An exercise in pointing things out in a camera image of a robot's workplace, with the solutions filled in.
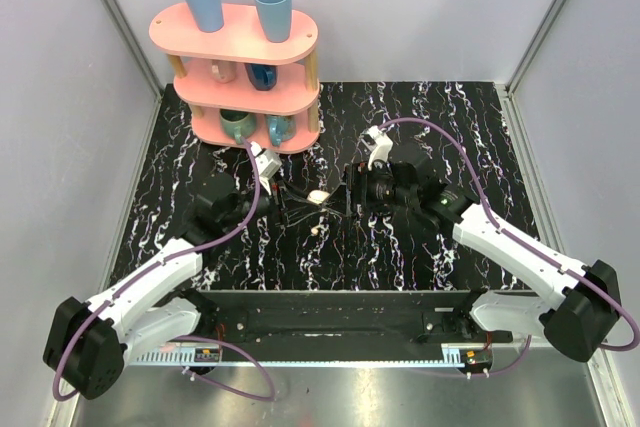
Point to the blue butterfly mug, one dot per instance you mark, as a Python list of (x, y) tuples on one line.
[(280, 129)]

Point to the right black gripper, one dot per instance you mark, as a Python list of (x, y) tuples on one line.
[(360, 179)]

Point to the green ceramic mug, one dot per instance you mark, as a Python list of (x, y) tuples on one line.
[(238, 125)]

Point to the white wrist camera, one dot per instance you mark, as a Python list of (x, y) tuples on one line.
[(378, 144), (268, 164)]

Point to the right controller board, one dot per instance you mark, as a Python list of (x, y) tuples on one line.
[(476, 357)]

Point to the pink three-tier wooden shelf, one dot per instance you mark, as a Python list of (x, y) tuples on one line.
[(241, 40)]

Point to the dark blue mug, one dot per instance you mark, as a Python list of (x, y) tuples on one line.
[(262, 77)]

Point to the controller board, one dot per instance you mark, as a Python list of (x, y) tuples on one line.
[(476, 357), (207, 355)]

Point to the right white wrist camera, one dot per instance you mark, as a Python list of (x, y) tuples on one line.
[(378, 144)]

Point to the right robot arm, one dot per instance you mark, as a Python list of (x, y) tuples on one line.
[(572, 304)]

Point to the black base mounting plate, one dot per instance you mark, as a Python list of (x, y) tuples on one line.
[(340, 326)]

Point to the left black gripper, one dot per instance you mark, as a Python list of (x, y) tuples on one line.
[(279, 202)]

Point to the left controller board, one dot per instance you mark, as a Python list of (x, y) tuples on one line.
[(207, 355)]

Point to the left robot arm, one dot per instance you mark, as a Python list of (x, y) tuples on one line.
[(91, 342)]

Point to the short light blue cup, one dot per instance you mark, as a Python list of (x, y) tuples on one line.
[(275, 17)]

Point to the beige earbud charging case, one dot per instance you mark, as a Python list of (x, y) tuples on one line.
[(318, 197)]

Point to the pink mug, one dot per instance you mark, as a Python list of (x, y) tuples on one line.
[(223, 72)]

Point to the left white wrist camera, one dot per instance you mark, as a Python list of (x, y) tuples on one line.
[(268, 164)]

